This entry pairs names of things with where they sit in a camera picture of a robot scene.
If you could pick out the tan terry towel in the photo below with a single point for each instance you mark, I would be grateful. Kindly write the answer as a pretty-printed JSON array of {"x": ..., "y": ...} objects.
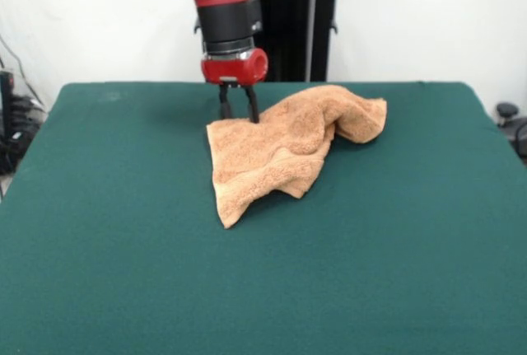
[{"x": 267, "y": 149}]

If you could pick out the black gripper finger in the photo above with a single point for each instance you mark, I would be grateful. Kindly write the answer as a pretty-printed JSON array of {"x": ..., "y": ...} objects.
[
  {"x": 252, "y": 108},
  {"x": 225, "y": 104}
]

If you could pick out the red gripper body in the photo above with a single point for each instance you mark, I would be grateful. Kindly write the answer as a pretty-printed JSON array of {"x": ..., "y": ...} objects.
[{"x": 230, "y": 71}]

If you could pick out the dark green table cloth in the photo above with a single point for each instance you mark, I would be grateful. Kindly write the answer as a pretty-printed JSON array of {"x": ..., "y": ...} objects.
[{"x": 123, "y": 289}]

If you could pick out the black computer tower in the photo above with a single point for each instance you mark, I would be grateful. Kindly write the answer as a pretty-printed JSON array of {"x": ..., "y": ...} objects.
[{"x": 6, "y": 99}]

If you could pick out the black equipment pile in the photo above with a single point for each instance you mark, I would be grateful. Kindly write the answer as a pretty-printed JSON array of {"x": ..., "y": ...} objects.
[{"x": 20, "y": 124}]

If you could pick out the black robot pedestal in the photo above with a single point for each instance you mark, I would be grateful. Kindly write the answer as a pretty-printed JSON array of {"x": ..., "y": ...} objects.
[{"x": 288, "y": 42}]

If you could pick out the black office chair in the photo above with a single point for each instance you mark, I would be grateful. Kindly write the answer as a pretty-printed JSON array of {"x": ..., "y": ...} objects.
[{"x": 514, "y": 124}]

